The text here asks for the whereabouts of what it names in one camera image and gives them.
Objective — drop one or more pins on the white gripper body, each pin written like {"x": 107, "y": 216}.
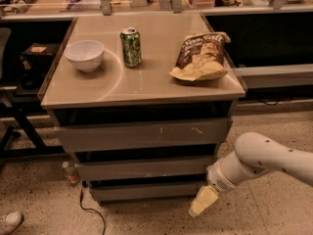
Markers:
{"x": 219, "y": 179}

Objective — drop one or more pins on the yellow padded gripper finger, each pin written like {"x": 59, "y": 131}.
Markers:
{"x": 206, "y": 196}

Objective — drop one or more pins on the grey drawer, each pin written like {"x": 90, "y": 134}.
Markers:
{"x": 135, "y": 135}
{"x": 144, "y": 168}
{"x": 145, "y": 191}

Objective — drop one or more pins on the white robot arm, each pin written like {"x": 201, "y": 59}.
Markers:
{"x": 254, "y": 155}

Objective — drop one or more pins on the grey bottom drawer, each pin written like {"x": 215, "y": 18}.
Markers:
{"x": 145, "y": 191}

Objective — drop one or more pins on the grey drawer cabinet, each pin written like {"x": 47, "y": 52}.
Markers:
{"x": 115, "y": 93}

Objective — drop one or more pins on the grey top drawer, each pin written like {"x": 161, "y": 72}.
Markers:
{"x": 135, "y": 135}

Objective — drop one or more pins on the brown yellow chip bag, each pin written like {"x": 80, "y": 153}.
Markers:
{"x": 201, "y": 57}

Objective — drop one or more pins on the clear plastic bottle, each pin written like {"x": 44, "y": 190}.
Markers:
{"x": 70, "y": 172}

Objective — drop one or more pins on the green soda can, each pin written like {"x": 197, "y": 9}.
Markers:
{"x": 131, "y": 47}

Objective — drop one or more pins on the white bowl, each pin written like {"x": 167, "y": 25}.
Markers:
{"x": 85, "y": 55}

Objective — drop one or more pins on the white shoe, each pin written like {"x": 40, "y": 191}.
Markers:
{"x": 10, "y": 222}

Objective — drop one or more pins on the black box under desk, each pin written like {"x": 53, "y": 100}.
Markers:
{"x": 41, "y": 55}

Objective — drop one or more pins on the long background workbench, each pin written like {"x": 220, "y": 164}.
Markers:
{"x": 63, "y": 9}

